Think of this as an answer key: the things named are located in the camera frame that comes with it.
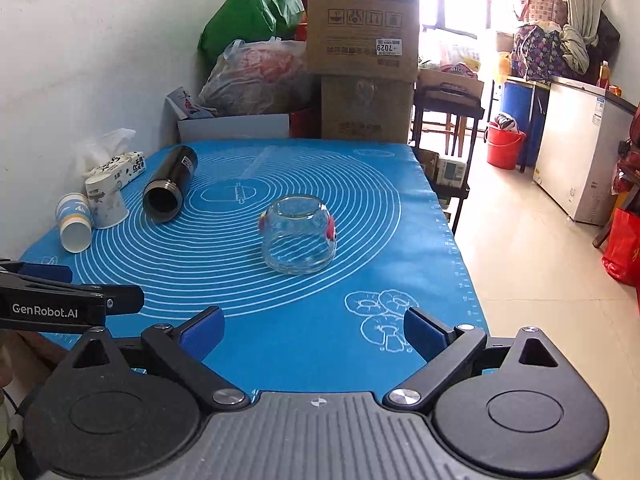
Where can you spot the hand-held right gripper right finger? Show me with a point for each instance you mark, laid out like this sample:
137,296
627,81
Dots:
420,330

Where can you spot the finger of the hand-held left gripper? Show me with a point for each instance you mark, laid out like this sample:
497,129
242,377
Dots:
47,272
122,298

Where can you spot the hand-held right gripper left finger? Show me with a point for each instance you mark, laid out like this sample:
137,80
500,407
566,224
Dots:
202,332

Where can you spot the clear glass cup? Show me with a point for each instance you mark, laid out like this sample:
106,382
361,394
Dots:
298,235

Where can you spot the white blue paper cup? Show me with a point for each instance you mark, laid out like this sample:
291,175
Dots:
75,225

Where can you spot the white patterned paper cup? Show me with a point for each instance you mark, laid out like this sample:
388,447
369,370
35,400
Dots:
106,202

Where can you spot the blue silicone baking mat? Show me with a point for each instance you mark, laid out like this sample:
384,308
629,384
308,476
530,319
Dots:
300,310

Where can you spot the black thermos flask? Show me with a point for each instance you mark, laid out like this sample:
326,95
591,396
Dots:
167,182

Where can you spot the tissue pack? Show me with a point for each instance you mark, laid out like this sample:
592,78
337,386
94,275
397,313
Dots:
117,162

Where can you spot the white electronic device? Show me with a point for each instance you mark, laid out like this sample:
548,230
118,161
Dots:
451,172

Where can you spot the red plastic bucket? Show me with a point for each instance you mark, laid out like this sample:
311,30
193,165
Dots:
504,147

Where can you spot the white flat box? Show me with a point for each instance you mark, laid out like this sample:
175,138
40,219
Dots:
235,127

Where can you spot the white paper booklet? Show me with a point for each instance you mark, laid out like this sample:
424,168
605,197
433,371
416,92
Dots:
182,102

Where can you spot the dark wooden chair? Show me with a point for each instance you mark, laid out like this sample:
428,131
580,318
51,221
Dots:
445,120

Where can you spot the red shopping bag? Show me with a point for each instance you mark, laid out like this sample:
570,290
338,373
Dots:
622,250

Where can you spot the small cardboard box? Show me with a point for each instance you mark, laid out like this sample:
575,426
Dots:
367,107

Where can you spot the white chest freezer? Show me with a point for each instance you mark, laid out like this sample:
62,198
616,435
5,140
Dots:
575,150

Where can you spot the blue plastic barrel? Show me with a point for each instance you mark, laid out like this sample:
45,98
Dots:
520,110

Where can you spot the open cardboard box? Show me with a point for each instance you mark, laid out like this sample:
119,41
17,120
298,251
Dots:
450,82

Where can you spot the clear plastic bag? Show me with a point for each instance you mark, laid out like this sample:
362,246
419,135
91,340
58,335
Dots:
260,77

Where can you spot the purple floral bag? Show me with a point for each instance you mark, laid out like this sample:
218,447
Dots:
537,52

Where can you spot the green plastic bag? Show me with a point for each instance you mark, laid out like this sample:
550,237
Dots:
240,20

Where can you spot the orange bottle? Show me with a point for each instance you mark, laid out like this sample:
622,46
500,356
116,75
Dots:
604,75

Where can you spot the large cardboard box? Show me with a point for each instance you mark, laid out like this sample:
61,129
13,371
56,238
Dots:
362,20

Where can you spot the grey cloth bundle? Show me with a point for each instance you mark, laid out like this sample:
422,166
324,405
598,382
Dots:
575,50

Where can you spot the black garment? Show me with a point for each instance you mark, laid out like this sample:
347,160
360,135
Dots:
605,40

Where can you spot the plaid storage bag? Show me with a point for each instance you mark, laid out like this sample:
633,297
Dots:
542,5

